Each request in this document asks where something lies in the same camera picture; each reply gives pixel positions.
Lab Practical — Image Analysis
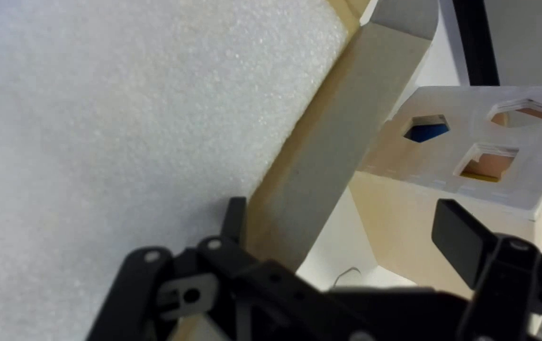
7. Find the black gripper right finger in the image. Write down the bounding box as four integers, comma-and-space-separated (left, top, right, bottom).
429, 198, 542, 341

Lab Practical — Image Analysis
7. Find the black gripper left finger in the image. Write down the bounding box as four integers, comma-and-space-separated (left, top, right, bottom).
84, 196, 331, 341

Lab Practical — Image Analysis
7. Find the brown cardboard box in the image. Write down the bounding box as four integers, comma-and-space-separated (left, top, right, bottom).
172, 0, 441, 341

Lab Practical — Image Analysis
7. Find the wooden shape sorter box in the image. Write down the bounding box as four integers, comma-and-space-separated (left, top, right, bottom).
346, 84, 542, 302

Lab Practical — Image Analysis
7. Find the white foam box lining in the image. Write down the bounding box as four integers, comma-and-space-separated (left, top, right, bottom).
0, 0, 350, 341

